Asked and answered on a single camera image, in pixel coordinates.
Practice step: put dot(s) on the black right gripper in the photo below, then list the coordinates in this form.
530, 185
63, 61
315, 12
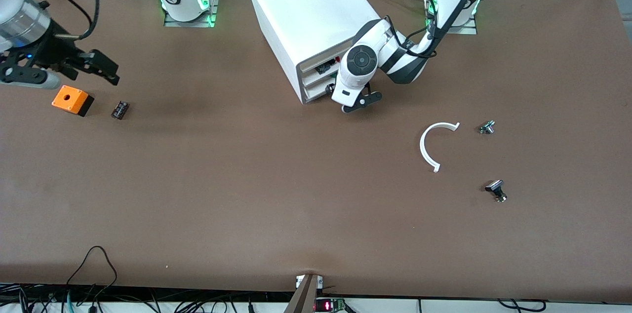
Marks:
53, 51

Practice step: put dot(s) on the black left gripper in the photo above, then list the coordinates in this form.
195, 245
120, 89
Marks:
329, 89

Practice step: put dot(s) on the small black contact block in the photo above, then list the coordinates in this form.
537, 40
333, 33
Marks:
120, 109

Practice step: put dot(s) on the small metal green component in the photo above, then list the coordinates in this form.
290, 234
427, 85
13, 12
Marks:
487, 127

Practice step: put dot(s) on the circuit board with red LED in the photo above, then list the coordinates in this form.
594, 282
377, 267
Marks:
330, 306

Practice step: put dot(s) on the orange button enclosure box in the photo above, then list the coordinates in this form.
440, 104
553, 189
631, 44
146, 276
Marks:
69, 98

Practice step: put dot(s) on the small black red switch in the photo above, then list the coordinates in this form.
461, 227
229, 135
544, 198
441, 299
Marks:
326, 66

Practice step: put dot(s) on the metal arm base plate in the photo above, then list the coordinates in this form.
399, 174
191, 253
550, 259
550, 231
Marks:
213, 7
469, 29

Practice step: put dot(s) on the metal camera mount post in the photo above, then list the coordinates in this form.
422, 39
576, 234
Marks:
302, 298

